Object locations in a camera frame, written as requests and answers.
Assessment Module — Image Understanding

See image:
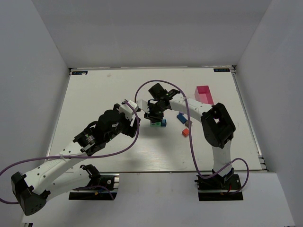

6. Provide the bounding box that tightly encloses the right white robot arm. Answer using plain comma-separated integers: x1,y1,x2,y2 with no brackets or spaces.
141,83,236,185

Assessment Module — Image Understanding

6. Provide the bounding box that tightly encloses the olive grey cube block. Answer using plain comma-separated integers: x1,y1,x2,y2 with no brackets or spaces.
185,120,192,127

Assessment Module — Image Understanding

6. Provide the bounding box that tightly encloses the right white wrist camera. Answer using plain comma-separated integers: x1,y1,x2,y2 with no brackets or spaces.
137,99,150,114

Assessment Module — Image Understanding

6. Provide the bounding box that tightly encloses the purple cable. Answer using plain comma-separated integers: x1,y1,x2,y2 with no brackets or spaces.
134,80,250,195
0,100,142,204

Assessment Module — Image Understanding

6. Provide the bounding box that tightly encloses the right blue logo sticker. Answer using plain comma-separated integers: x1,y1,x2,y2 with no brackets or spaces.
214,68,230,72

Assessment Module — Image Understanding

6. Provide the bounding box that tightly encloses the small dark blue cube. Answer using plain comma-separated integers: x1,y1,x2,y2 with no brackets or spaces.
160,119,167,127

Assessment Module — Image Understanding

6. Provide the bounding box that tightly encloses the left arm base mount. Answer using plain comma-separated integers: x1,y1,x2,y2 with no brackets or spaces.
69,164,119,201

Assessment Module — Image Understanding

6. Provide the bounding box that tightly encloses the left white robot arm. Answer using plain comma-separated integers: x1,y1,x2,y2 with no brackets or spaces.
11,100,140,216

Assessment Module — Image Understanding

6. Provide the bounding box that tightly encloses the red cube block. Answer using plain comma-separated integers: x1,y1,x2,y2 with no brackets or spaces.
182,128,189,137

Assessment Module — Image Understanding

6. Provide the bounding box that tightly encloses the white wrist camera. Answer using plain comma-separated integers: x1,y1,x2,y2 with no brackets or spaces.
118,100,139,121
137,99,150,114

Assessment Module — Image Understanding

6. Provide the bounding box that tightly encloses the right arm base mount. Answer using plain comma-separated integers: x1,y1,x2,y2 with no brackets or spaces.
194,174,243,201

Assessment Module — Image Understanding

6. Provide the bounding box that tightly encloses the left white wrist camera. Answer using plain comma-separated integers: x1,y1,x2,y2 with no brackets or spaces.
118,100,139,121

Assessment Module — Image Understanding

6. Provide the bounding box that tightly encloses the blue logo sticker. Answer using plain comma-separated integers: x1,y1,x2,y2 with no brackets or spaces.
214,68,230,72
71,71,88,75

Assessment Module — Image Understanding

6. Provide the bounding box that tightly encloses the long dark blue block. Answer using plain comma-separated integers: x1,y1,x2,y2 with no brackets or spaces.
177,113,187,124

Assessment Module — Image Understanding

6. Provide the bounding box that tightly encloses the left blue logo sticker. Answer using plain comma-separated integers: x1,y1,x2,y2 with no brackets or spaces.
71,71,88,75

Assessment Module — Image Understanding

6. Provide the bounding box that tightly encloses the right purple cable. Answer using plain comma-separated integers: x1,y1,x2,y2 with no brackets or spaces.
134,80,250,195

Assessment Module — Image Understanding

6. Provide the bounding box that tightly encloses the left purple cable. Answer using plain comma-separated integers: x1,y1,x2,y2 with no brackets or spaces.
0,100,142,204

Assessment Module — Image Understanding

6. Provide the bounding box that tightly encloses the green ridged block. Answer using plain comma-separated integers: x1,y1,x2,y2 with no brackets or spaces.
150,122,161,127

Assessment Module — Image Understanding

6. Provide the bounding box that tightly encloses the pink plastic box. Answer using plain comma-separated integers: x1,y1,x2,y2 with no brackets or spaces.
195,86,214,105

